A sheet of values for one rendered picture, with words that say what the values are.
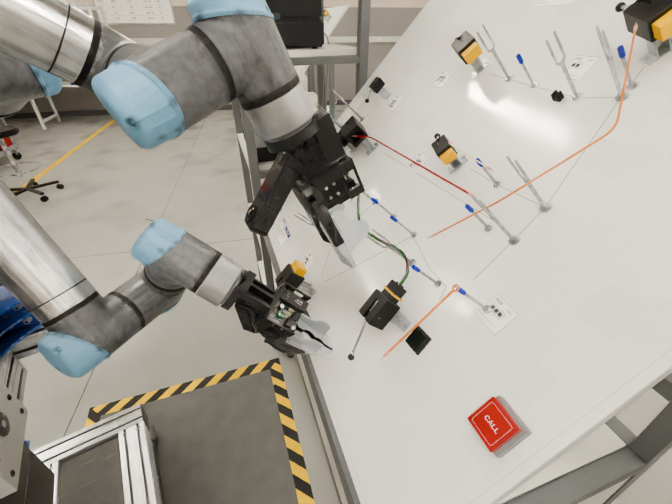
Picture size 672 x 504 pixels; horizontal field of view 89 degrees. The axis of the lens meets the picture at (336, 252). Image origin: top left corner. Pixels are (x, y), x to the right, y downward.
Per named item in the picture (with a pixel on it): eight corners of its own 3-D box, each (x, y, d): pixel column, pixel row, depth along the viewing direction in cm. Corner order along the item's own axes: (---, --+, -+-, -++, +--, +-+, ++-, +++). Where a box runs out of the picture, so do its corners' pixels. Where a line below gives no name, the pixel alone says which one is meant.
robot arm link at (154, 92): (125, 139, 40) (204, 93, 43) (156, 164, 33) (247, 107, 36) (70, 69, 34) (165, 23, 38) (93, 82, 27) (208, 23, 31)
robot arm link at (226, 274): (191, 299, 56) (217, 260, 60) (216, 313, 57) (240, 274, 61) (201, 286, 50) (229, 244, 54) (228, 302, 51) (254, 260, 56)
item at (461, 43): (475, 50, 88) (458, 21, 83) (493, 66, 81) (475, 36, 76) (460, 64, 90) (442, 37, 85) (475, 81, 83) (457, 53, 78)
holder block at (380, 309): (371, 317, 68) (358, 310, 65) (389, 295, 67) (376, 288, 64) (382, 330, 64) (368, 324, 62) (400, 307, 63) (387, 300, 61)
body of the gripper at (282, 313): (297, 339, 53) (229, 299, 50) (276, 347, 60) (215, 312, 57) (315, 298, 57) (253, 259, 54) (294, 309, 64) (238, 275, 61)
